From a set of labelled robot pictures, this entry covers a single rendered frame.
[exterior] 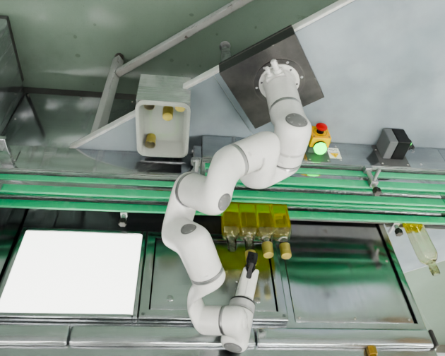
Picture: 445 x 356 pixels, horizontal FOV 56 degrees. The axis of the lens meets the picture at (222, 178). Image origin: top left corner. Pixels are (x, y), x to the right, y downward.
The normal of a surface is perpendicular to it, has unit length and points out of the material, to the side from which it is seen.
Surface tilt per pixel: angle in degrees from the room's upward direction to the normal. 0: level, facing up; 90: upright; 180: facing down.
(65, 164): 90
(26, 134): 90
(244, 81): 1
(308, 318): 90
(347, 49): 0
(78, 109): 90
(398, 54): 0
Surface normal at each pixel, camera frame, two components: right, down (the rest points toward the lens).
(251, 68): 0.04, 0.70
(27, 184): 0.11, -0.72
